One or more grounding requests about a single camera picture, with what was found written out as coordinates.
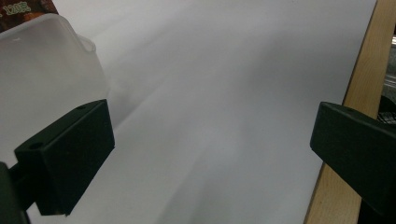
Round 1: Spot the red and green snack packet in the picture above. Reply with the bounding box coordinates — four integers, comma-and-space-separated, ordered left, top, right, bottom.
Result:
0, 0, 60, 34

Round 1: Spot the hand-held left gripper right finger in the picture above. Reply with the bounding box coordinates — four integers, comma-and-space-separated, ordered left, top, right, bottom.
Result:
309, 101, 396, 218

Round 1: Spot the clear plastic container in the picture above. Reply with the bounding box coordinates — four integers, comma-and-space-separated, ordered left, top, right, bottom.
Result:
0, 12, 110, 169

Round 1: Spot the white table mat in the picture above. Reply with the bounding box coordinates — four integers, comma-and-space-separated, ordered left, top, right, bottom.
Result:
26, 0, 378, 224

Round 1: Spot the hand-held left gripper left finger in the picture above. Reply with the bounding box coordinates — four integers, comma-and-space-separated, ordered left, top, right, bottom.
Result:
13, 99, 116, 217

